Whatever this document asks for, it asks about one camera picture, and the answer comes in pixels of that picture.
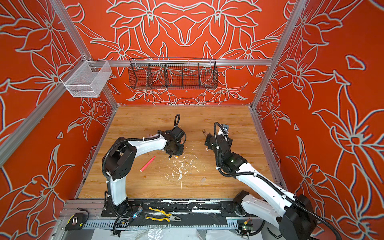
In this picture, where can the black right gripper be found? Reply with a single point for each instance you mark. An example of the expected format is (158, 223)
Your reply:
(209, 137)

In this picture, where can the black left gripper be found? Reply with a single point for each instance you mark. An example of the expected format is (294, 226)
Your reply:
(181, 151)

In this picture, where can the pink highlighter pen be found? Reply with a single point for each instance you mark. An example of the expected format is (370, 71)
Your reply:
(147, 164)

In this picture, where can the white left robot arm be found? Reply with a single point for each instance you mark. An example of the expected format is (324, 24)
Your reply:
(119, 159)

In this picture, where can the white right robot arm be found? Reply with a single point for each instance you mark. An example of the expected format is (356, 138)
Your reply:
(292, 215)

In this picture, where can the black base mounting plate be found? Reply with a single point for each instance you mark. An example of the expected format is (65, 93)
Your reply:
(191, 211)

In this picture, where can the left black tape measure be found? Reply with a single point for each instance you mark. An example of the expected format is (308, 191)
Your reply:
(76, 222)

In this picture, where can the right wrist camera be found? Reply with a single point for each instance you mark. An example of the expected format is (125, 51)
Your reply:
(225, 128)

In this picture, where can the black wire mesh basket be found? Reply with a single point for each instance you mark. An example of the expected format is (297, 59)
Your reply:
(173, 74)

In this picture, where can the yellow handled pliers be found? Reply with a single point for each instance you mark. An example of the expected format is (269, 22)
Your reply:
(162, 216)

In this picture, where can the white wire mesh basket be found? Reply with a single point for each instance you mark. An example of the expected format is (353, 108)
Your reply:
(86, 79)

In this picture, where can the grey slotted cable duct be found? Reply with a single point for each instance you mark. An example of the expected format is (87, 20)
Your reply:
(146, 225)

